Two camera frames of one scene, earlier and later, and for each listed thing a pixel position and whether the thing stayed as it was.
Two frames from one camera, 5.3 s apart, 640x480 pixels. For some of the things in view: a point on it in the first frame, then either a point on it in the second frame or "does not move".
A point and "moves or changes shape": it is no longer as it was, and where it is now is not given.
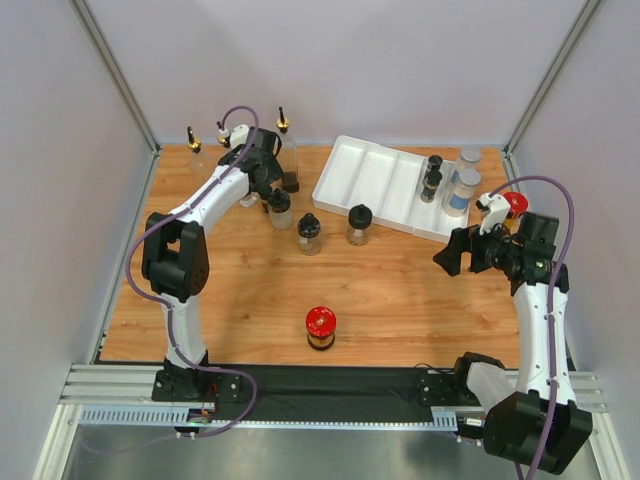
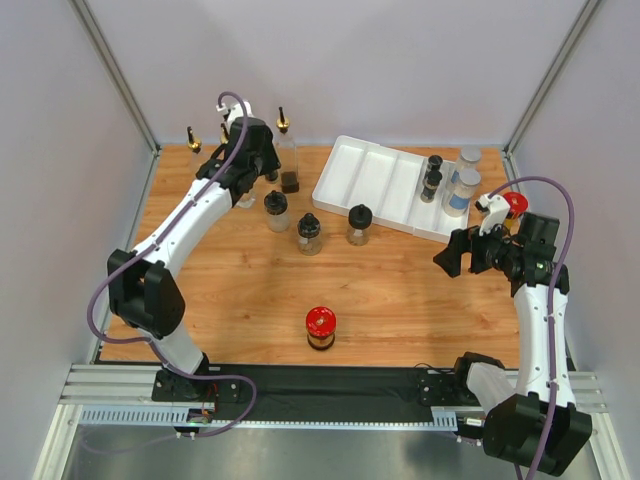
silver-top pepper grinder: [435, 162] does not move
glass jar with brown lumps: [309, 235] does not move
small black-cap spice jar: [273, 200] moves or changes shape
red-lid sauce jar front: [321, 325] does not move
